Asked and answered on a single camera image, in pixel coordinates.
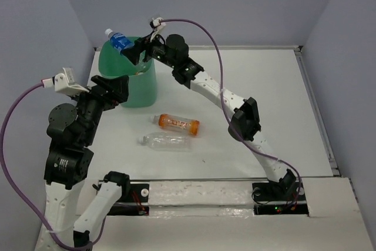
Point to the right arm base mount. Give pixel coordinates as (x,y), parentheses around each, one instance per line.
(267,202)

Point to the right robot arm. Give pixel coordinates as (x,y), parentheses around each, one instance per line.
(243,113)

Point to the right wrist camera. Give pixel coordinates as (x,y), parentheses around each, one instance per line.
(157,24)

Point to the orange label clear bottle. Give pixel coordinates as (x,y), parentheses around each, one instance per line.
(175,123)

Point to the green plastic bin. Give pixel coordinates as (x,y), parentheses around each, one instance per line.
(142,88)

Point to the blue label plastic bottle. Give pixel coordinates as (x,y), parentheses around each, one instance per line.
(118,41)

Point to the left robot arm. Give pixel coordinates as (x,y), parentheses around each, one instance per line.
(72,129)

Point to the clear white-cap plastic bottle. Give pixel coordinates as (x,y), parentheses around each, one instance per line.
(165,141)

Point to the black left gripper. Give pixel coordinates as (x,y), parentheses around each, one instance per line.
(118,86)

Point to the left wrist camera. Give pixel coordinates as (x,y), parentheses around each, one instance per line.
(64,83)

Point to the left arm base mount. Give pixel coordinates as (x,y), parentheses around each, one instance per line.
(134,204)

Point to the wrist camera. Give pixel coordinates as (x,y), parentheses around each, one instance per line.
(64,83)
(157,24)

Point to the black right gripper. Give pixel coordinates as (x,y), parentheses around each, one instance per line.
(133,53)

